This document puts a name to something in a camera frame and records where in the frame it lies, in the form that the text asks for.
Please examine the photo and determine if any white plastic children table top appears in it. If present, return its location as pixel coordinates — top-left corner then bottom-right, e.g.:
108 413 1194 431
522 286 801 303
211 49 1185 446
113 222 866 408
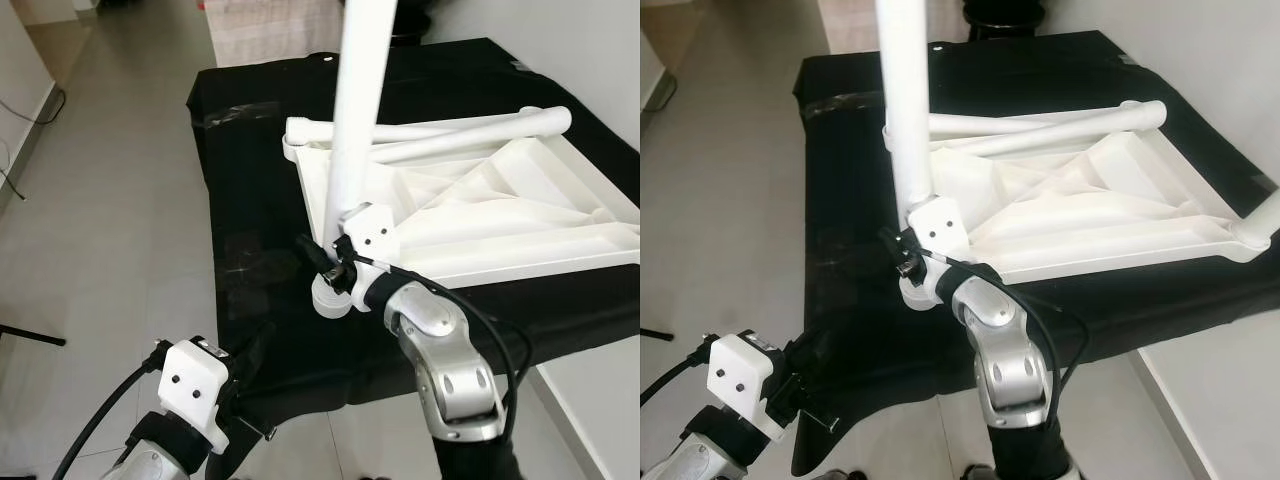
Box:
883 98 1280 311
283 105 641 321

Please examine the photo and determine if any black tablecloth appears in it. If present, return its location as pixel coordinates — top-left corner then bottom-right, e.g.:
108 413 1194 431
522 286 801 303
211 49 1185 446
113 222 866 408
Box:
790 30 1280 476
188 38 641 480

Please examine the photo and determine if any pale low cabinet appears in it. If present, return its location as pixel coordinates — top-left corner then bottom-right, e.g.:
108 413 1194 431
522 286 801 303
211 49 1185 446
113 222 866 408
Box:
815 0 881 29
203 0 346 69

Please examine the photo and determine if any black round basin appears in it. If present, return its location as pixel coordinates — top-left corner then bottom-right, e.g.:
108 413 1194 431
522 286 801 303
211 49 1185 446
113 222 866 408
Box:
965 0 1046 41
392 0 433 43

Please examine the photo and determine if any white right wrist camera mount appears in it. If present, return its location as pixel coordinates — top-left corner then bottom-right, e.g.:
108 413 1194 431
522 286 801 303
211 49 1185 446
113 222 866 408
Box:
340 203 396 263
905 197 969 256

